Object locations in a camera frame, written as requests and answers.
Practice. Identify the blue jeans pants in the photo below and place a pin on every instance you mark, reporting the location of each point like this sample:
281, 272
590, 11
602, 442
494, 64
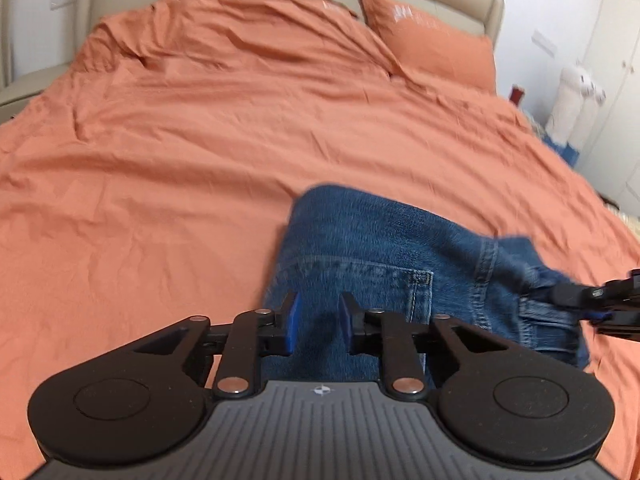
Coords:
380, 240

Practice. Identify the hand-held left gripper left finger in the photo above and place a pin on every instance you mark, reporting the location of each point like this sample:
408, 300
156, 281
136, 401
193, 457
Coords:
293, 325

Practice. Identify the orange duvet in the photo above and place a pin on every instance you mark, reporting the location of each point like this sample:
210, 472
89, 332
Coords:
200, 160

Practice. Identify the white wardrobe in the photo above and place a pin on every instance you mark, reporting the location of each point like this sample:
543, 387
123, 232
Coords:
617, 60

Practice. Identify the orange embroidered pillow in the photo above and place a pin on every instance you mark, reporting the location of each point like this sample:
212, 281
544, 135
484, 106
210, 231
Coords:
435, 40

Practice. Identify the white wall switch plate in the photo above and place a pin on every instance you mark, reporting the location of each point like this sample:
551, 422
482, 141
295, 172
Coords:
544, 42

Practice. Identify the dark red cup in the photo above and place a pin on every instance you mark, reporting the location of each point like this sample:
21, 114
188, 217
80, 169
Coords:
516, 95

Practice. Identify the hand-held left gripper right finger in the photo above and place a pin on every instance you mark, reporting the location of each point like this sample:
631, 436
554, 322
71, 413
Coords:
346, 322

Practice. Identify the beige curtain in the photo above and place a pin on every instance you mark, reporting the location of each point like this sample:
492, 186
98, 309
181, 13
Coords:
5, 35

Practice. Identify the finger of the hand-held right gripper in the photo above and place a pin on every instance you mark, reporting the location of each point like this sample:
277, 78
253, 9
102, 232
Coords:
620, 325
580, 292

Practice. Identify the beige nightstand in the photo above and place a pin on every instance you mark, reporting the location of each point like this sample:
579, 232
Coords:
27, 87

